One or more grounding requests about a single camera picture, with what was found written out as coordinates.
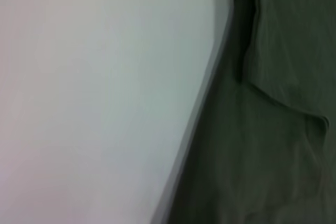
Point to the dark green t-shirt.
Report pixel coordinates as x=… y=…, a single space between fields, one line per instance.
x=262 y=129

